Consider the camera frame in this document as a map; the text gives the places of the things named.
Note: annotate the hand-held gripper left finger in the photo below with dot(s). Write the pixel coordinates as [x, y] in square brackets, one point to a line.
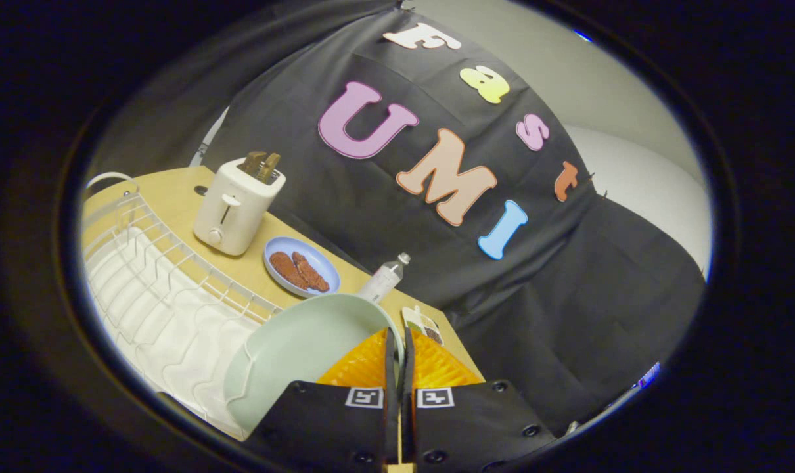
[390, 368]

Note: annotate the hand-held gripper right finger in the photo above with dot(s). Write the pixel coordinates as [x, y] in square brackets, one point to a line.
[407, 368]

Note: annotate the pale green plate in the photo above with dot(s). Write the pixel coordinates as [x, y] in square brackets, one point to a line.
[292, 355]

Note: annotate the small blue plate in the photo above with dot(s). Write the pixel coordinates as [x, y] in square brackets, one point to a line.
[302, 266]

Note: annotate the small printed packet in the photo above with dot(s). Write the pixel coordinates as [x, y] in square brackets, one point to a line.
[424, 325]

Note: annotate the clear plastic bottle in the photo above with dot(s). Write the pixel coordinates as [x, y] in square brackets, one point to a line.
[383, 279]

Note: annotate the brown meat slice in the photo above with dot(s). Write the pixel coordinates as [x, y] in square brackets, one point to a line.
[287, 269]
[311, 272]

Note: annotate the black backdrop cloth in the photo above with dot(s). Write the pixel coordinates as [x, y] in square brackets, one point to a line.
[437, 197]

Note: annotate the white toaster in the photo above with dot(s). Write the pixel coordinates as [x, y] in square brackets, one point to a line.
[236, 207]

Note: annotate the toast slice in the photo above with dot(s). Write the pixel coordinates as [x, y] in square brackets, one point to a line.
[269, 167]
[253, 161]

